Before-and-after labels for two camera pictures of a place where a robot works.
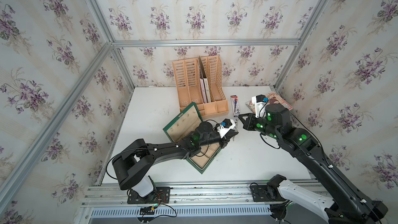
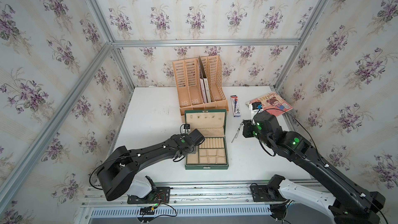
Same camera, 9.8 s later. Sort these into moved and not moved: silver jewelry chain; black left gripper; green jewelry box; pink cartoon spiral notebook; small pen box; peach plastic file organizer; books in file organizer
Moved: green jewelry box; silver jewelry chain; black left gripper
Not moved: pink cartoon spiral notebook; small pen box; books in file organizer; peach plastic file organizer
